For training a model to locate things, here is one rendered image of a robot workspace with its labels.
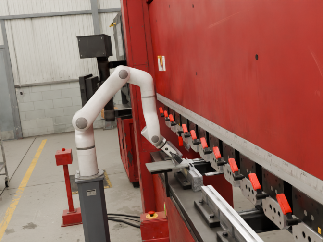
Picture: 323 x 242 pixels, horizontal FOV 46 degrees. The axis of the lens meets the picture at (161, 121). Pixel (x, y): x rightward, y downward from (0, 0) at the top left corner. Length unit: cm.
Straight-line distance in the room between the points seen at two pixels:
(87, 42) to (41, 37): 622
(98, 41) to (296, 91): 259
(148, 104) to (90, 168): 55
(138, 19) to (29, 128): 686
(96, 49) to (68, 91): 623
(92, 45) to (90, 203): 150
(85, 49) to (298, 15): 264
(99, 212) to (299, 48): 185
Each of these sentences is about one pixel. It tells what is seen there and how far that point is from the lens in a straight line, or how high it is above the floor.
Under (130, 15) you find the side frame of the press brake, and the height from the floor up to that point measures 207.
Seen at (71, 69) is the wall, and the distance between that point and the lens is 960.
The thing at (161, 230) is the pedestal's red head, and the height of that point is 75.
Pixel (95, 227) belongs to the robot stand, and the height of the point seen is 67.
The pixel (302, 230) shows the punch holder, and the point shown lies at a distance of 115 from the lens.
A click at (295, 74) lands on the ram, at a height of 166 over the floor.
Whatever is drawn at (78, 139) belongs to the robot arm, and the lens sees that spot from 249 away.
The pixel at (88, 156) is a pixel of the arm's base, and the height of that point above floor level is 114.
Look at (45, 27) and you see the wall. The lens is 968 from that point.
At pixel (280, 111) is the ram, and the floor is 154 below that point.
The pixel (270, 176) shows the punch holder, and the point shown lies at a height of 132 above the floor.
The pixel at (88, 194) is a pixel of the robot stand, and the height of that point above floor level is 90.
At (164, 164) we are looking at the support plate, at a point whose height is 100.
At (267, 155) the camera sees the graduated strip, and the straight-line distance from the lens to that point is 127.
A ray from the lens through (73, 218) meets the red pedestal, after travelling 437.
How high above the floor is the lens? 174
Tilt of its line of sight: 10 degrees down
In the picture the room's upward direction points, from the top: 5 degrees counter-clockwise
